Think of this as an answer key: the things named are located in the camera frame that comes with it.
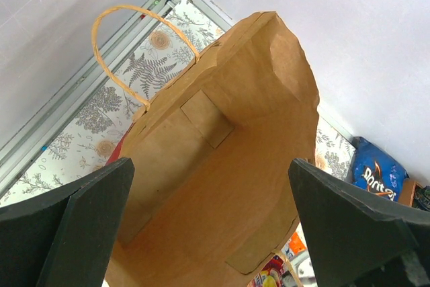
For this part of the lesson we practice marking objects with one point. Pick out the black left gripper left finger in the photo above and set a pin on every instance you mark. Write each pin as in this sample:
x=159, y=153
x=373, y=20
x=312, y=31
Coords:
x=65, y=237

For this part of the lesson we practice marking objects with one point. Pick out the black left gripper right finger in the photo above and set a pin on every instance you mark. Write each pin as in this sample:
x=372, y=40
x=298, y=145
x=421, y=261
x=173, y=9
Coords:
x=356, y=238

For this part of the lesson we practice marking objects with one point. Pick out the blue Doritos chip bag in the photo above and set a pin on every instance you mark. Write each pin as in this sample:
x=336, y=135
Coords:
x=375, y=171

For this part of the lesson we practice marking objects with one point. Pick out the orange Fox's fruits candy bag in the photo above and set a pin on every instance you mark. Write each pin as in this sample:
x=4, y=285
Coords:
x=276, y=273

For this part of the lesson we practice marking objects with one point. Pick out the red brown paper bag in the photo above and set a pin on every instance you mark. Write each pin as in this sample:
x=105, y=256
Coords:
x=210, y=200

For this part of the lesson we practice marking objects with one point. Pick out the orange wooden tray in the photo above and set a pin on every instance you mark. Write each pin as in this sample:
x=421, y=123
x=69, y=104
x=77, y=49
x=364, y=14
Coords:
x=407, y=194

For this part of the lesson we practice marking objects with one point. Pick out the black object in tray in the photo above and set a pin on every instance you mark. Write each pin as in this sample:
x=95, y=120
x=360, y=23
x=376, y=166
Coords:
x=421, y=198

